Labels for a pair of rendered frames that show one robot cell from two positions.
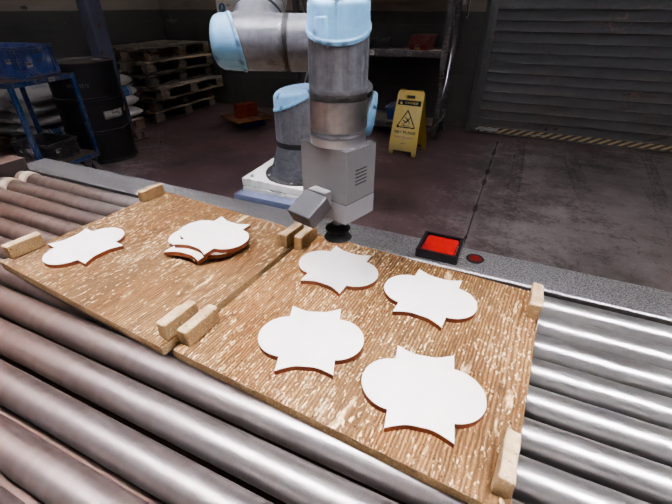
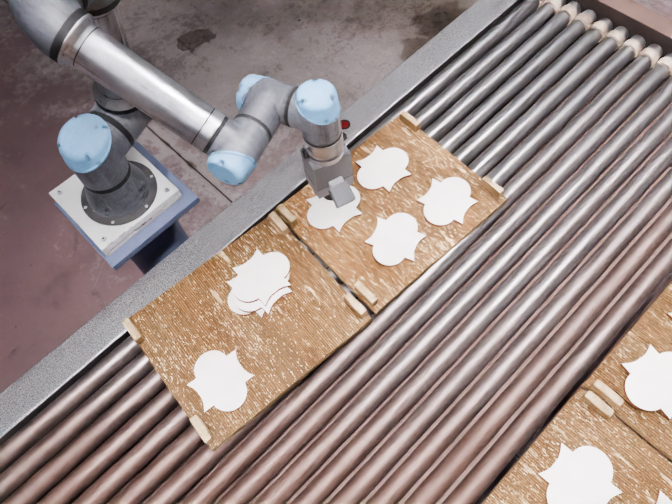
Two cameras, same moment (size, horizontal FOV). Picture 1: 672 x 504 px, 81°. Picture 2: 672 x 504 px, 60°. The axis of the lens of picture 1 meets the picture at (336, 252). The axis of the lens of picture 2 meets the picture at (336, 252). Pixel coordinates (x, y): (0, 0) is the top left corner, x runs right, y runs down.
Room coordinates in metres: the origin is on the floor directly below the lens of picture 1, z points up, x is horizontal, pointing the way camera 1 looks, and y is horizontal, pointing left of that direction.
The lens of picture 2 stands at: (0.19, 0.63, 2.09)
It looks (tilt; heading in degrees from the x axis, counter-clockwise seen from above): 62 degrees down; 299
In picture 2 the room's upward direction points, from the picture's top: 10 degrees counter-clockwise
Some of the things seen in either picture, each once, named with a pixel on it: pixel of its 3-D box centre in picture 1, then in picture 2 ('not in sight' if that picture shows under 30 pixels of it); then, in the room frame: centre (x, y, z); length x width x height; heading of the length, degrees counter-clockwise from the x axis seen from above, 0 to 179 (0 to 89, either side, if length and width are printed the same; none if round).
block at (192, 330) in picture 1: (199, 324); (365, 293); (0.39, 0.18, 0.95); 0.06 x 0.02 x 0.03; 152
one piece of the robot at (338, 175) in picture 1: (325, 176); (331, 172); (0.52, 0.01, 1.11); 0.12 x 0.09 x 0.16; 138
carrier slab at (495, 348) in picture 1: (373, 323); (389, 205); (0.42, -0.05, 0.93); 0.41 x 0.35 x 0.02; 62
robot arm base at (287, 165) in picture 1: (298, 155); (111, 181); (1.07, 0.10, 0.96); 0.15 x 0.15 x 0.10
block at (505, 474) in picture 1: (508, 461); (492, 186); (0.21, -0.16, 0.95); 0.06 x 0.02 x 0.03; 152
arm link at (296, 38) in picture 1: (329, 43); (266, 106); (0.64, 0.01, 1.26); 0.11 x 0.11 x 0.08; 87
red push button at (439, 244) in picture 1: (440, 247); not in sight; (0.63, -0.20, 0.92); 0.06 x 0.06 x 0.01; 65
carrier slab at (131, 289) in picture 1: (164, 249); (245, 321); (0.62, 0.32, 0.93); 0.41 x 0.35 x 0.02; 60
